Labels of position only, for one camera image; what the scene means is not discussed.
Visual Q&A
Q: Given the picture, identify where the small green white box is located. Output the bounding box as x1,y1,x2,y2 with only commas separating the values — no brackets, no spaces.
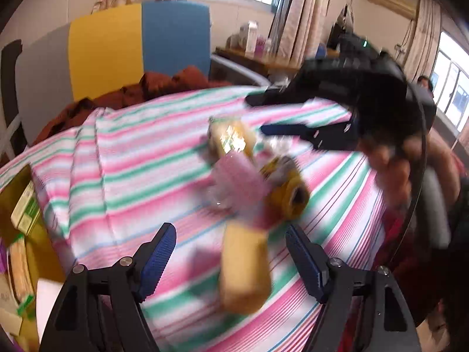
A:
10,181,40,235

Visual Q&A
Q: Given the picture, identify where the wooden side desk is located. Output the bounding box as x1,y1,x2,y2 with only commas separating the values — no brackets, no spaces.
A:
215,45,342,77

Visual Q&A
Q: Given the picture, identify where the white cardboard box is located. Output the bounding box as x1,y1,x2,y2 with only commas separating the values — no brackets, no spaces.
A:
0,273,22,336

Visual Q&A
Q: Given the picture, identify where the purple snack packet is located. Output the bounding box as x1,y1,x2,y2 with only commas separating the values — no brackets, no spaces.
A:
0,239,8,274

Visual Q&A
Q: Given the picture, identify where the green yellow cracker pack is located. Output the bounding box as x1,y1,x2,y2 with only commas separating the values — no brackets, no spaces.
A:
208,117,256,159

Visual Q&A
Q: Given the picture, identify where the striped pink green bedsheet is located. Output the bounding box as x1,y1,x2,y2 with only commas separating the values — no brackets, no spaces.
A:
0,84,390,352

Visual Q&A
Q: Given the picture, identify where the long yellow bread bar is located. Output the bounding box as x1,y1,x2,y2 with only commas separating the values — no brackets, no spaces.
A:
219,221,272,315

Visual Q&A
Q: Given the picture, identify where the gold metal tin tray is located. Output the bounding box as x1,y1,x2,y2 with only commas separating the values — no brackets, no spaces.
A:
1,165,65,351

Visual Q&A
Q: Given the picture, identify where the white foam block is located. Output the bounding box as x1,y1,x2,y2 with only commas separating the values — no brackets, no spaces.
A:
36,278,63,342

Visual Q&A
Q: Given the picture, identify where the white carton on desk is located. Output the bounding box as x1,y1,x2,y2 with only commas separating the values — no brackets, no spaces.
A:
239,21,258,53

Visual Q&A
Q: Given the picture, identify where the wall air conditioner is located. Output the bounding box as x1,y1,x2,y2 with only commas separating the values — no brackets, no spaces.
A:
368,0,417,20

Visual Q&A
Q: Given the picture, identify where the pink wrapped packet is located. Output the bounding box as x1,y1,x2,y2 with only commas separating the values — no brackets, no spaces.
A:
208,151,270,228

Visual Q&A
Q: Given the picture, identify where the black rolled mat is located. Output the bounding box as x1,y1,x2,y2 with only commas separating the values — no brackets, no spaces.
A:
1,40,27,157

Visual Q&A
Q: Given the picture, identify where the person right hand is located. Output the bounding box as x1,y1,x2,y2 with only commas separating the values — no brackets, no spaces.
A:
358,130,460,208

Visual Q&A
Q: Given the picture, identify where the grey yellow blue headboard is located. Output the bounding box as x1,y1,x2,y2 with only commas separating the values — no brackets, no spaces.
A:
15,1,211,144

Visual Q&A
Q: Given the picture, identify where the sesame cracker pack green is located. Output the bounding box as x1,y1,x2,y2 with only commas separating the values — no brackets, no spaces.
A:
7,233,35,317

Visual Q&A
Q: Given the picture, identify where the dark red blanket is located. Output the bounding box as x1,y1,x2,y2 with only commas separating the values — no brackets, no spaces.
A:
33,66,230,145

